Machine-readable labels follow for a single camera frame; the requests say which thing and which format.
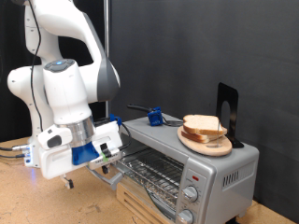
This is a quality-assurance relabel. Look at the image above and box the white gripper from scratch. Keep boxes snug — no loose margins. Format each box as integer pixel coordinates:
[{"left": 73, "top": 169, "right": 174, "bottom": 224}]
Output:
[{"left": 38, "top": 120, "right": 123, "bottom": 190}]

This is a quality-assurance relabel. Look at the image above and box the glass oven door with handle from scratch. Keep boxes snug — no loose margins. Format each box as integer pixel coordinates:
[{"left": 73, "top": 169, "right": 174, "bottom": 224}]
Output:
[{"left": 86, "top": 157, "right": 178, "bottom": 222}]

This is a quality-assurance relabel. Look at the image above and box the slotted spatula with blue block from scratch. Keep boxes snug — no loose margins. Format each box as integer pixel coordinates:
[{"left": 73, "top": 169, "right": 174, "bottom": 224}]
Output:
[{"left": 126, "top": 103, "right": 185, "bottom": 128}]

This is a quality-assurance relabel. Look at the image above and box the metal oven rack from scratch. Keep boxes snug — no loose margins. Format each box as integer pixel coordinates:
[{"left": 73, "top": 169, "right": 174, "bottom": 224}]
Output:
[{"left": 118, "top": 148, "right": 185, "bottom": 207}]

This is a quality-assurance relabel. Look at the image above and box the silver oven knob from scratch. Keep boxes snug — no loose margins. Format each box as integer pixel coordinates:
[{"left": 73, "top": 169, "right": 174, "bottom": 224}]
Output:
[
  {"left": 176, "top": 209, "right": 194, "bottom": 224},
  {"left": 181, "top": 185, "right": 200, "bottom": 203}
]

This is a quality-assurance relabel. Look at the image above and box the silver toaster oven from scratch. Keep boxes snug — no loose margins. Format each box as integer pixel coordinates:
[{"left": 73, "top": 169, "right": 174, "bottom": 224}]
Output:
[{"left": 109, "top": 113, "right": 260, "bottom": 224}]

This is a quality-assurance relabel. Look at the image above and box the round wooden plate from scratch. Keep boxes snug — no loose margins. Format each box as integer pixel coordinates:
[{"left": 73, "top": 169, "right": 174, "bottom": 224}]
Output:
[{"left": 177, "top": 125, "right": 234, "bottom": 158}]

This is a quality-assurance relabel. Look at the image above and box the vertical metal pole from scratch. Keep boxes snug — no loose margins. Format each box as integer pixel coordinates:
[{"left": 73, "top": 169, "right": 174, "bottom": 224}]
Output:
[{"left": 104, "top": 0, "right": 111, "bottom": 119}]

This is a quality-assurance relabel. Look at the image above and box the black metal bookend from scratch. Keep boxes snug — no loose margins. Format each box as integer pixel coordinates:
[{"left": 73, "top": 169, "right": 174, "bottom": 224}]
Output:
[{"left": 215, "top": 82, "right": 245, "bottom": 149}]

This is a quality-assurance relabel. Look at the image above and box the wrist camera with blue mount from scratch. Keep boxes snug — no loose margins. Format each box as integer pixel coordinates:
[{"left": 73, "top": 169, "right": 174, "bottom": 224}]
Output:
[{"left": 71, "top": 141, "right": 122, "bottom": 171}]

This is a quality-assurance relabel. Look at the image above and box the robot base cable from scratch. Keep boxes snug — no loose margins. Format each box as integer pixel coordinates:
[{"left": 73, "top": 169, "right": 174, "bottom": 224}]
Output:
[
  {"left": 0, "top": 144, "right": 31, "bottom": 152},
  {"left": 0, "top": 153, "right": 28, "bottom": 160}
]

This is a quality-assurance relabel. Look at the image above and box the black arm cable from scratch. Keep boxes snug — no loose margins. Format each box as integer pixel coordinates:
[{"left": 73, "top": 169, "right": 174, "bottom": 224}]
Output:
[{"left": 27, "top": 0, "right": 45, "bottom": 133}]

